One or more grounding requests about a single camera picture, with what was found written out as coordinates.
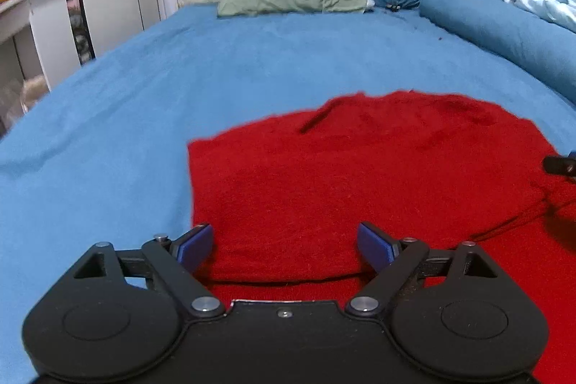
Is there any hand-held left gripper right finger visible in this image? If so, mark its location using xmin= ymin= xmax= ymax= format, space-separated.
xmin=344 ymin=222 xmax=501 ymax=319

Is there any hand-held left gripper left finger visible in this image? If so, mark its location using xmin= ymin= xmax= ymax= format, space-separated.
xmin=68 ymin=223 xmax=226 ymax=319

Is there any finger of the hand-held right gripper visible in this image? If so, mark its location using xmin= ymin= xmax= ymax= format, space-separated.
xmin=542 ymin=150 xmax=576 ymax=177

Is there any red knit sweater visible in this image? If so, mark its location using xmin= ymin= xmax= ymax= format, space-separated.
xmin=186 ymin=89 xmax=576 ymax=384

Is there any blue rolled blanket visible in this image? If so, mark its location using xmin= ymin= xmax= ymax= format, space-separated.
xmin=418 ymin=0 xmax=576 ymax=106

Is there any blue bed sheet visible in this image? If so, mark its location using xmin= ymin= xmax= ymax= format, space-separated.
xmin=0 ymin=1 xmax=576 ymax=384

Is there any white desk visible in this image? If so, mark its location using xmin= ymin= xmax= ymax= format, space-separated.
xmin=0 ymin=0 xmax=82 ymax=93

